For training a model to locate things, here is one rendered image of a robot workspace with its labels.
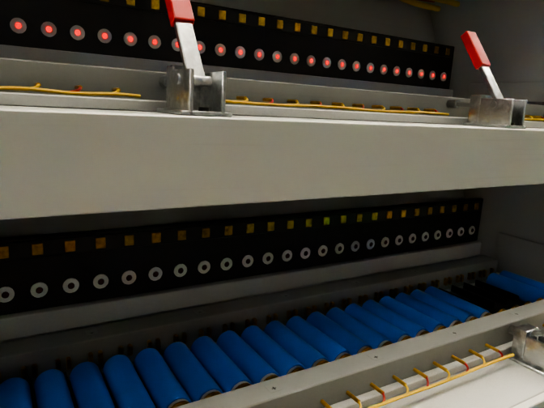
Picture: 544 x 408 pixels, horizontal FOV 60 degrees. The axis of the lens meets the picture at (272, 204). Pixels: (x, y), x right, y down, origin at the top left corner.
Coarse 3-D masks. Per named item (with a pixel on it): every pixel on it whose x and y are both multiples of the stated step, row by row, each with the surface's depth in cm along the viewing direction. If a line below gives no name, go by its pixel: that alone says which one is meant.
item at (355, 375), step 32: (480, 320) 39; (512, 320) 39; (384, 352) 33; (416, 352) 33; (448, 352) 35; (256, 384) 28; (288, 384) 28; (320, 384) 29; (352, 384) 30; (384, 384) 32
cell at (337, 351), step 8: (288, 320) 38; (296, 320) 38; (304, 320) 38; (288, 328) 38; (296, 328) 37; (304, 328) 37; (312, 328) 37; (304, 336) 36; (312, 336) 36; (320, 336) 36; (312, 344) 35; (320, 344) 35; (328, 344) 34; (336, 344) 34; (320, 352) 34; (328, 352) 34; (336, 352) 34; (344, 352) 34
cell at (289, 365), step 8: (248, 328) 36; (256, 328) 36; (248, 336) 36; (256, 336) 35; (264, 336) 35; (256, 344) 35; (264, 344) 34; (272, 344) 34; (264, 352) 34; (272, 352) 33; (280, 352) 33; (272, 360) 33; (280, 360) 32; (288, 360) 32; (296, 360) 32; (280, 368) 32; (288, 368) 31; (304, 368) 32
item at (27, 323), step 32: (384, 256) 50; (416, 256) 52; (448, 256) 55; (512, 256) 57; (192, 288) 38; (224, 288) 40; (256, 288) 41; (288, 288) 43; (0, 320) 31; (32, 320) 32; (64, 320) 33; (96, 320) 35; (448, 384) 34; (480, 384) 34; (512, 384) 34
